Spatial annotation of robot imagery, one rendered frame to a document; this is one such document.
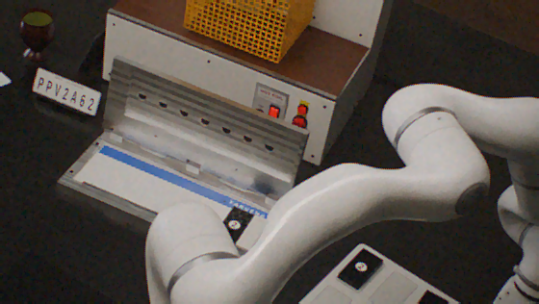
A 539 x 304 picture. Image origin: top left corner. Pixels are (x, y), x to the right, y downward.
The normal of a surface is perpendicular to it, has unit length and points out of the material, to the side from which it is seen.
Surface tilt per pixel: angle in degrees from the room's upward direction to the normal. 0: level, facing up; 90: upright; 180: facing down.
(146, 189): 0
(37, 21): 0
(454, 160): 22
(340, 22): 90
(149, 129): 81
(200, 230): 3
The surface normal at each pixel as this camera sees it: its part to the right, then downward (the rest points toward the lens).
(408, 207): -0.23, 0.80
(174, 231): -0.42, -0.53
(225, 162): -0.36, 0.43
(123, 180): 0.15, -0.75
